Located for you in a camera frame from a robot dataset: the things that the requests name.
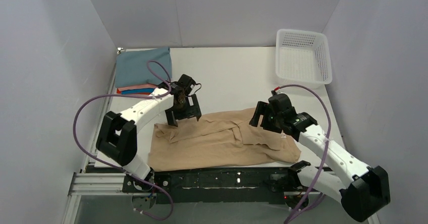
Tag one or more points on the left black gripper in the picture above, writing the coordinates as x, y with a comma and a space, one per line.
184, 110

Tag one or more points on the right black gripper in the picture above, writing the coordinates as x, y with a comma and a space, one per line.
267, 116

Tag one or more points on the beige t shirt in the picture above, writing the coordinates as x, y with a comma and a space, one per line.
218, 139

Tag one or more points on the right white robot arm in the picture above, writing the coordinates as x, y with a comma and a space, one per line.
360, 189

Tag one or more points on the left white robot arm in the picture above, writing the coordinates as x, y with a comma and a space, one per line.
117, 138

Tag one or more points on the folded pink t shirt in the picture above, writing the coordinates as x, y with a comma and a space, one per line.
134, 87

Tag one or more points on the folded blue t shirt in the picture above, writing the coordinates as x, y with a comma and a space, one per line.
135, 91

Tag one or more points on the folded orange t shirt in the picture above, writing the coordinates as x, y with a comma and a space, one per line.
132, 93

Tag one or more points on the white plastic basket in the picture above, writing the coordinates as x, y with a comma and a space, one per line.
303, 57

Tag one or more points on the folded grey-blue t shirt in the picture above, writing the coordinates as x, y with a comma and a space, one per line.
143, 67

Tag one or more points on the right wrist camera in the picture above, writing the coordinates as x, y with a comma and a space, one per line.
279, 99

